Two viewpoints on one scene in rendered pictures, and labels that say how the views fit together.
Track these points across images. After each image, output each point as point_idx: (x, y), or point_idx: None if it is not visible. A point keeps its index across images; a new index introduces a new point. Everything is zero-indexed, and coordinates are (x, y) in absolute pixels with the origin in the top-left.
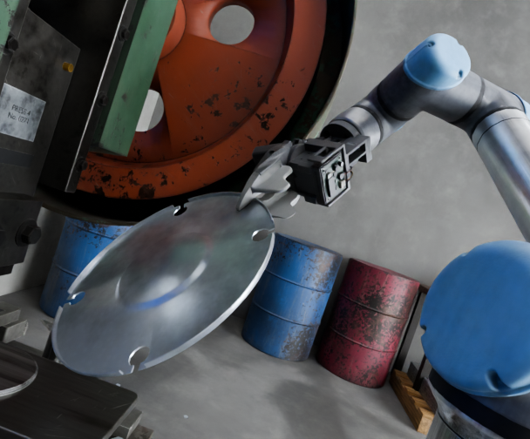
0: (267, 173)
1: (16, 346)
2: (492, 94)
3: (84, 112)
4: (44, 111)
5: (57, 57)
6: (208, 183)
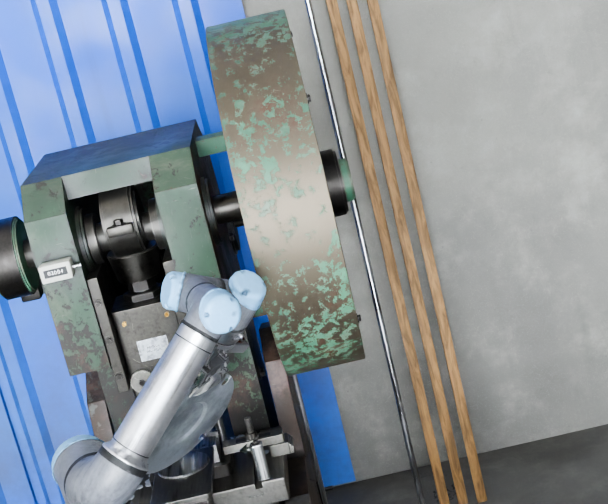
0: None
1: (276, 459)
2: (189, 306)
3: None
4: (169, 339)
5: (159, 313)
6: None
